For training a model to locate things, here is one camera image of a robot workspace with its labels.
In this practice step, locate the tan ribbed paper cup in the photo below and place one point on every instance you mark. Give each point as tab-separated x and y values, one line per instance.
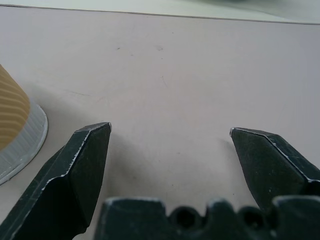
17	125

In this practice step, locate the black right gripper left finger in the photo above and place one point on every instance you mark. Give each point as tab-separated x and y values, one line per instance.
72	180

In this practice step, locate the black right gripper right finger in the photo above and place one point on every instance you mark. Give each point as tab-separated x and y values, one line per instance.
270	170

